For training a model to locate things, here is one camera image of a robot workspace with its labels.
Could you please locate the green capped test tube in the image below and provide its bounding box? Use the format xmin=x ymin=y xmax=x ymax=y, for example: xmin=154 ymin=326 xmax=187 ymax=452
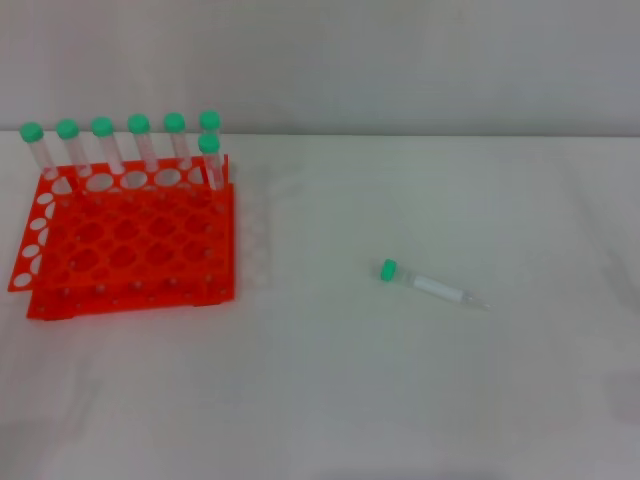
xmin=54 ymin=117 xmax=92 ymax=178
xmin=18 ymin=121 xmax=60 ymax=180
xmin=198 ymin=109 xmax=222 ymax=136
xmin=197 ymin=132 xmax=226 ymax=193
xmin=126 ymin=113 xmax=162 ymax=174
xmin=90 ymin=115 xmax=125 ymax=176
xmin=163 ymin=111 xmax=194 ymax=172

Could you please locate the white labelled green capped tube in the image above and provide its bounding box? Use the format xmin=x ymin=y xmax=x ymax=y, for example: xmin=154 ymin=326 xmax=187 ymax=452
xmin=377 ymin=258 xmax=494 ymax=313

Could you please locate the orange test tube rack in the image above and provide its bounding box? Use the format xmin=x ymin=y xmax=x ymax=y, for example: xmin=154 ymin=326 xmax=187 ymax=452
xmin=7 ymin=153 xmax=237 ymax=322

